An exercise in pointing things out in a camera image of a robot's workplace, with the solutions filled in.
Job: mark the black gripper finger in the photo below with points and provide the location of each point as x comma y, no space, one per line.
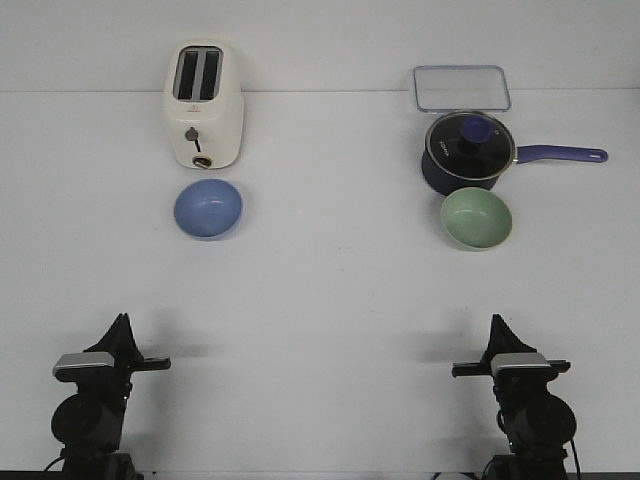
493,347
510,342
110,340
129,344

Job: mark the green bowl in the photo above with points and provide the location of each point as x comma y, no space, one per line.
476,219

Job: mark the blue bowl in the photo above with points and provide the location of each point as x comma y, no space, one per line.
208,209

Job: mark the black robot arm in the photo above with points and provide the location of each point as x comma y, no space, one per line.
537,424
89,423

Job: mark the dark blue saucepan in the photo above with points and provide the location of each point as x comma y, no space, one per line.
446,183

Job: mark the glass pot lid blue knob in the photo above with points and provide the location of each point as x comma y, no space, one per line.
470,145

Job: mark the clear rectangular container lid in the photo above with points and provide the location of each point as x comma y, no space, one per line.
447,88

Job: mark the white two-slot toaster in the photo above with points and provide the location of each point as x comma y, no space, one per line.
203,105

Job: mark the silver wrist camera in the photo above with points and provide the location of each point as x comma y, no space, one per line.
510,362
73,367

